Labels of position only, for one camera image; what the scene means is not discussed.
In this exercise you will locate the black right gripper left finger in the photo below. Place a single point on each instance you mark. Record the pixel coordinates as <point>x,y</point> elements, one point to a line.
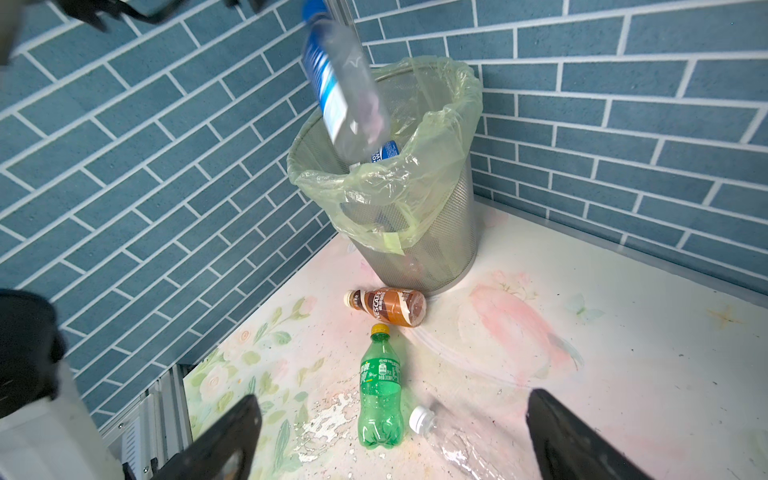
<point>225,451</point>

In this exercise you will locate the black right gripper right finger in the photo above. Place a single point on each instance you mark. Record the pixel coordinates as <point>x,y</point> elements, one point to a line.
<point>565,447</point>

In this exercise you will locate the crushed clear bottle white cap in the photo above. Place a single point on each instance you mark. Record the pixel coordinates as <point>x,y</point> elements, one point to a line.
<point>459,445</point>

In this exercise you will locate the clear bottle blue cap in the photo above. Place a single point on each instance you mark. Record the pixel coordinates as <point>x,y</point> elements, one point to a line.
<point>353,111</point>

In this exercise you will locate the blue label Pocari bottle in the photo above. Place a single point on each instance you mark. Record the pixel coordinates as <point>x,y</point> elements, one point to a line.
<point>386,151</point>

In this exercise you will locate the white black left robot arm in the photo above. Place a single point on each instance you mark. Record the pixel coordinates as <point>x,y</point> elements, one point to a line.
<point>124,236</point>

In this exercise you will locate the brown coffee bottle near bin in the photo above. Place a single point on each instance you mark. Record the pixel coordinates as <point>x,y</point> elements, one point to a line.
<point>401,307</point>

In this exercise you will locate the mesh bin with green bag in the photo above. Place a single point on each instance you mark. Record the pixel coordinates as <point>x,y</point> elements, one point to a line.
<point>410,216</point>

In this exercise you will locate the green soda bottle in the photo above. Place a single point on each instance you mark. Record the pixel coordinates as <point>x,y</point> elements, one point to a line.
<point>380,422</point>

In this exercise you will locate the aluminium mounting rail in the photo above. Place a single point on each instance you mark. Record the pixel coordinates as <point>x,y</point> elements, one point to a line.
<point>152,428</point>

